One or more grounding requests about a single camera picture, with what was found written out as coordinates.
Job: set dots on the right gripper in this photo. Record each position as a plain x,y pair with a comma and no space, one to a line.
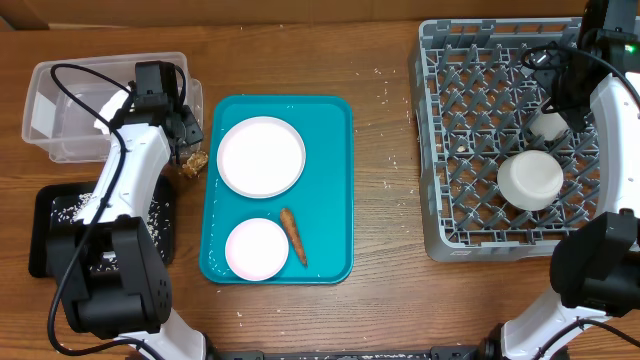
576,113

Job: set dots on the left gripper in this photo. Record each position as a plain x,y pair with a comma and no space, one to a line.
193,131

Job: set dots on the brown patterned food piece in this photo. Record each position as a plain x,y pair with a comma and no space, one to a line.
195,164

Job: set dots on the white cup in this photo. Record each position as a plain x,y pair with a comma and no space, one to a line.
549,126

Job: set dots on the white paper napkin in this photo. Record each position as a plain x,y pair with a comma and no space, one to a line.
109,109

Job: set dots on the large white dinner plate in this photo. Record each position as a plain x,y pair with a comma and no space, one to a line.
261,157

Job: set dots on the pale green bowl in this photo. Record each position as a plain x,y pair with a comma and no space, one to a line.
530,180

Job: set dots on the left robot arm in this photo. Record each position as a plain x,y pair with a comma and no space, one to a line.
113,287

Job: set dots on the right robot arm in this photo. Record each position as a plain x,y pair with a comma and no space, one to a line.
594,273

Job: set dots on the grey dishwasher rack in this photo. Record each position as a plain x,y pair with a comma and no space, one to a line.
472,105

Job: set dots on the clear plastic waste bin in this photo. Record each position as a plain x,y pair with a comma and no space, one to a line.
59,126

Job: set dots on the orange carrot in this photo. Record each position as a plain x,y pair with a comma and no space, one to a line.
289,224

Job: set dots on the pile of white rice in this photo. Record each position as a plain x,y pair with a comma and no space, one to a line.
159,222

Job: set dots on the small pink plate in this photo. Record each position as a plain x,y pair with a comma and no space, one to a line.
256,249

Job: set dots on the black plastic tray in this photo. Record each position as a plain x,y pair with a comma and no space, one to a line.
38,266

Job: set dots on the teal serving tray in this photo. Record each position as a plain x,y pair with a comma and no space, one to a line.
322,200

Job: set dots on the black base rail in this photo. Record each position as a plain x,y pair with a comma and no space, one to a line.
458,352

